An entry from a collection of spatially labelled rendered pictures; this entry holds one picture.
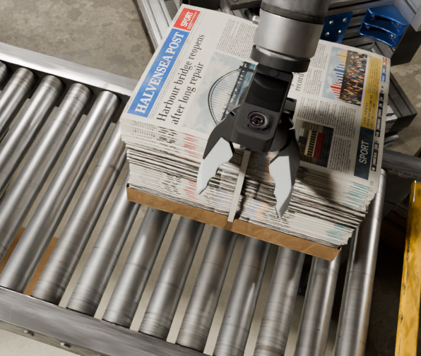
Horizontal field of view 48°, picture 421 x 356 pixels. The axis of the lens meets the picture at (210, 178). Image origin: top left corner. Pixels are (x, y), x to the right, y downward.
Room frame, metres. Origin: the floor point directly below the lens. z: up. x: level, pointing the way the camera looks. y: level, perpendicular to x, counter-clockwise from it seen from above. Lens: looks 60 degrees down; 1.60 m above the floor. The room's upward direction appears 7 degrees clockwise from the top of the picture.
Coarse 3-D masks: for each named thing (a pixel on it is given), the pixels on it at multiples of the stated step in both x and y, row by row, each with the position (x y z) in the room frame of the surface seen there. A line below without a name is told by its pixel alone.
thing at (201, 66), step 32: (192, 32) 0.59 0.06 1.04; (224, 32) 0.61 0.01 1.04; (160, 64) 0.51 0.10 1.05; (192, 64) 0.52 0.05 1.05; (224, 64) 0.53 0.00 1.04; (160, 96) 0.44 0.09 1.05; (192, 96) 0.45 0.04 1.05; (224, 96) 0.46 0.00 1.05; (128, 128) 0.39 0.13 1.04; (160, 128) 0.38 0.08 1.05; (192, 128) 0.39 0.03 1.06; (160, 160) 0.38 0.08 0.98; (192, 160) 0.37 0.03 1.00; (160, 192) 0.37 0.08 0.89; (192, 192) 0.37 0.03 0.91
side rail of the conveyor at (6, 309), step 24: (0, 288) 0.20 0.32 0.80; (0, 312) 0.16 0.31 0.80; (24, 312) 0.17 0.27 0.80; (48, 312) 0.17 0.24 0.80; (72, 312) 0.17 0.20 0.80; (24, 336) 0.15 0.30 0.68; (48, 336) 0.13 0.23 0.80; (72, 336) 0.14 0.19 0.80; (96, 336) 0.14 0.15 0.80; (120, 336) 0.15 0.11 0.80; (144, 336) 0.15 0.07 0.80
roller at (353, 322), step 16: (384, 176) 0.52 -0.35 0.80; (384, 192) 0.49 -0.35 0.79; (368, 208) 0.44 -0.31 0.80; (368, 224) 0.41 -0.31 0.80; (352, 240) 0.38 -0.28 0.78; (368, 240) 0.37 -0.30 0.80; (352, 256) 0.34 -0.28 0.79; (368, 256) 0.34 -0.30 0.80; (352, 272) 0.31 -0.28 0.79; (368, 272) 0.31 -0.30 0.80; (352, 288) 0.28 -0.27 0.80; (368, 288) 0.28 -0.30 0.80; (352, 304) 0.25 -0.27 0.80; (368, 304) 0.25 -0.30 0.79; (352, 320) 0.22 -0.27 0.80; (368, 320) 0.23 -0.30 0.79; (336, 336) 0.20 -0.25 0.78; (352, 336) 0.19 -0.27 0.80; (336, 352) 0.17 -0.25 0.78; (352, 352) 0.17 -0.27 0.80
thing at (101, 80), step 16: (0, 48) 0.72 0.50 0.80; (16, 48) 0.73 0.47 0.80; (16, 64) 0.68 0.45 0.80; (32, 64) 0.69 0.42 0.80; (48, 64) 0.69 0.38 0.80; (64, 64) 0.70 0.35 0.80; (80, 64) 0.71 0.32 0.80; (64, 80) 0.66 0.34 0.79; (80, 80) 0.66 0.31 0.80; (96, 80) 0.67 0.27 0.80; (112, 80) 0.67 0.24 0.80; (128, 80) 0.68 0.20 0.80; (64, 96) 0.66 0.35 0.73; (96, 96) 0.65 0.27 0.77; (128, 96) 0.64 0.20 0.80; (384, 160) 0.55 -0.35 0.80; (400, 160) 0.56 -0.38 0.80; (416, 160) 0.56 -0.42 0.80; (400, 176) 0.53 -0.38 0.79; (416, 176) 0.53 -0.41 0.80; (400, 192) 0.53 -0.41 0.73
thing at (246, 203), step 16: (256, 64) 0.54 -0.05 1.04; (240, 160) 0.36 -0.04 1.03; (256, 160) 0.36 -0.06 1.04; (224, 176) 0.36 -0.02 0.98; (256, 176) 0.35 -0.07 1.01; (224, 192) 0.36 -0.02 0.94; (240, 192) 0.35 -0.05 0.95; (256, 192) 0.35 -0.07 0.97; (224, 208) 0.35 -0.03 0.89; (240, 208) 0.35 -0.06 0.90
